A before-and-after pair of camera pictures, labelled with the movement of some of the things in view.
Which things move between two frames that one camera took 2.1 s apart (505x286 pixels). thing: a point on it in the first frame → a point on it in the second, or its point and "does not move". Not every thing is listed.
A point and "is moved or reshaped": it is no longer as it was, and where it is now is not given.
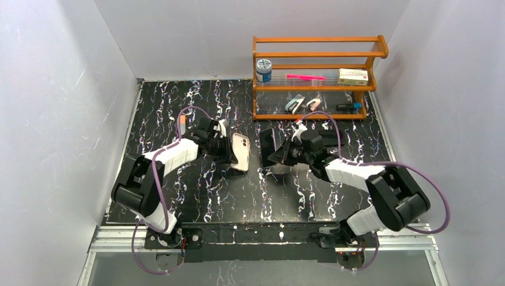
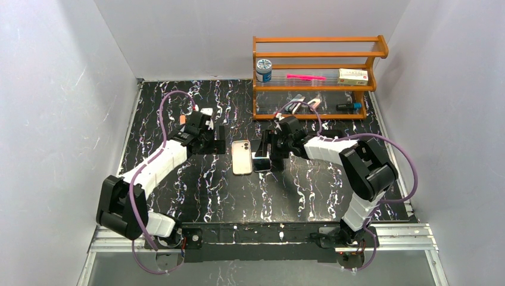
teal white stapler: (294, 104) does not move
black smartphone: (268, 144) is moved or reshaped
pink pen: (301, 77) does not move
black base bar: (247, 242) does not move
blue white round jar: (264, 70) does not move
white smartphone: (240, 146) is moved or reshaped
